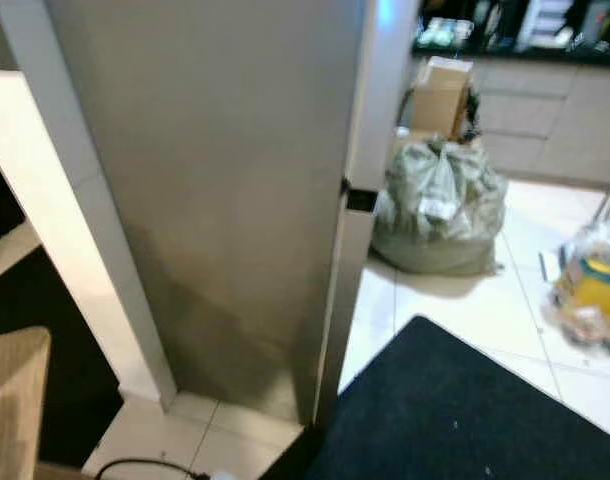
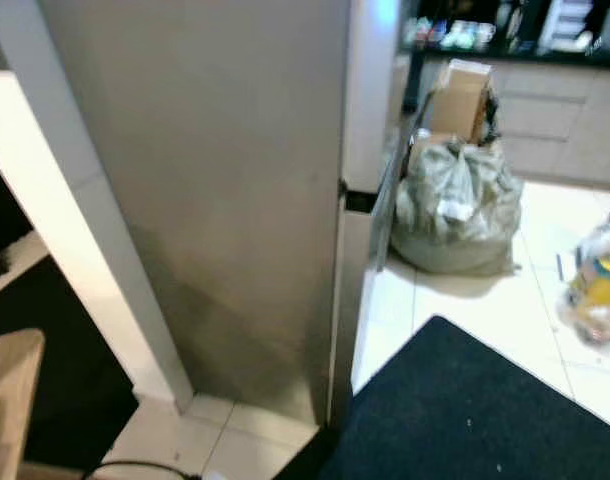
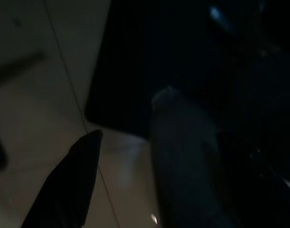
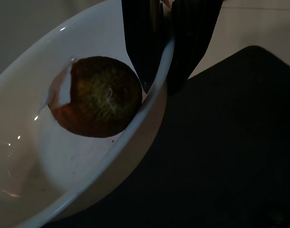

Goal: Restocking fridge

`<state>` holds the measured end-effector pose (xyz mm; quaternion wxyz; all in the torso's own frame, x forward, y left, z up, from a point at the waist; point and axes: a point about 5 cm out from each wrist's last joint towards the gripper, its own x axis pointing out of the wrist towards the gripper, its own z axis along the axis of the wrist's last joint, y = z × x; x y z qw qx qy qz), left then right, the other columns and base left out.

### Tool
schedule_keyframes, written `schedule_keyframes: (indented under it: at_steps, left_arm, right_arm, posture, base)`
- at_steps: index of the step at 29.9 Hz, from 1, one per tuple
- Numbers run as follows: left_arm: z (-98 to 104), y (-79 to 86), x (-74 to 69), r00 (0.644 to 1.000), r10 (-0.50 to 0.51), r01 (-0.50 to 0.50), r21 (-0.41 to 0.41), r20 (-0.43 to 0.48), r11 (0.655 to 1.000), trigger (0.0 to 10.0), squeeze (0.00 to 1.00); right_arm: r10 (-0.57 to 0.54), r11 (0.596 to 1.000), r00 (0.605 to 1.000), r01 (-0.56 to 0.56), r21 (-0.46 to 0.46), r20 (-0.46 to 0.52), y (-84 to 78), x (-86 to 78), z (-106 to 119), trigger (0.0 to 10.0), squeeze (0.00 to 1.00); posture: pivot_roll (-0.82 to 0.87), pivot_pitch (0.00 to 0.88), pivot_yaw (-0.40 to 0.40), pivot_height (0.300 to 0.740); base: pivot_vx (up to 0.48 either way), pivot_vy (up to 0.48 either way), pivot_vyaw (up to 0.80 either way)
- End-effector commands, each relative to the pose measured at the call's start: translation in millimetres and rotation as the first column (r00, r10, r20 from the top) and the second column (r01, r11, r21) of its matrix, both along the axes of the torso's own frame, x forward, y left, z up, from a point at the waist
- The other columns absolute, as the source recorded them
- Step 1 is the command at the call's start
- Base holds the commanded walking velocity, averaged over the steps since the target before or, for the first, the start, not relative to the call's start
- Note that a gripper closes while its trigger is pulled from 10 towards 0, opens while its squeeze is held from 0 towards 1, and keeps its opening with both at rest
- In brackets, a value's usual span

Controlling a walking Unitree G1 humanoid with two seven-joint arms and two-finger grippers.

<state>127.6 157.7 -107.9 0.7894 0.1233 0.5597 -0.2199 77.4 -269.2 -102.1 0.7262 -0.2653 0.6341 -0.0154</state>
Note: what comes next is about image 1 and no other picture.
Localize steel fridge main door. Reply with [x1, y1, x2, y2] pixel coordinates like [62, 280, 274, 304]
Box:
[313, 205, 379, 431]

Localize steel fridge freezer door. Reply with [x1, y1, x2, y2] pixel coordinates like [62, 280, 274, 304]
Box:
[345, 0, 423, 194]

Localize stainless steel fridge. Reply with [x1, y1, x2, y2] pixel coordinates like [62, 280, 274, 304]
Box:
[43, 0, 423, 433]

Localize clear bag with yellow contents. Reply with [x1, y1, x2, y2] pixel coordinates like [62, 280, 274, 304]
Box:
[543, 218, 610, 358]

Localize grey kitchen cabinet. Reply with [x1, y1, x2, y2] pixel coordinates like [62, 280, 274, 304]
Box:
[410, 40, 610, 191]

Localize grey-green rubbish bag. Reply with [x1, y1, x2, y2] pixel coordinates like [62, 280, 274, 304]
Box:
[370, 137, 509, 278]

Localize open brown cardboard box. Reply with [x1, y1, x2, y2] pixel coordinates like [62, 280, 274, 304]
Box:
[399, 56, 479, 142]

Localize dark floor mat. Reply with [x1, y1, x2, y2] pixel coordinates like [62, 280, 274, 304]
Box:
[303, 315, 610, 480]

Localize wooden dining table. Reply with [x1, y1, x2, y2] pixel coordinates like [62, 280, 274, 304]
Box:
[0, 326, 52, 480]

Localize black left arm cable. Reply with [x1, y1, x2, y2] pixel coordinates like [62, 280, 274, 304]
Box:
[92, 457, 214, 480]

